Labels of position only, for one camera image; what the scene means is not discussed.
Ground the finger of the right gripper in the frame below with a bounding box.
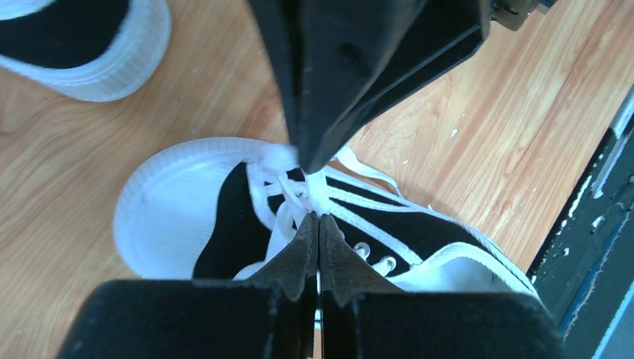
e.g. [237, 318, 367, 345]
[249, 1, 426, 174]

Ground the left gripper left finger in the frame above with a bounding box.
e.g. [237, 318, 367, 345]
[58, 215, 318, 358]

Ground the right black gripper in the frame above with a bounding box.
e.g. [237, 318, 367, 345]
[342, 0, 557, 143]

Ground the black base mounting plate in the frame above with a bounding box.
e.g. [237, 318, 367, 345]
[529, 93, 633, 358]

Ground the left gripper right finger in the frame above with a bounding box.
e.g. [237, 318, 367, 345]
[318, 215, 564, 358]

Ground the black white sneaker with laces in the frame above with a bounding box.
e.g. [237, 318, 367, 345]
[1, 0, 172, 102]

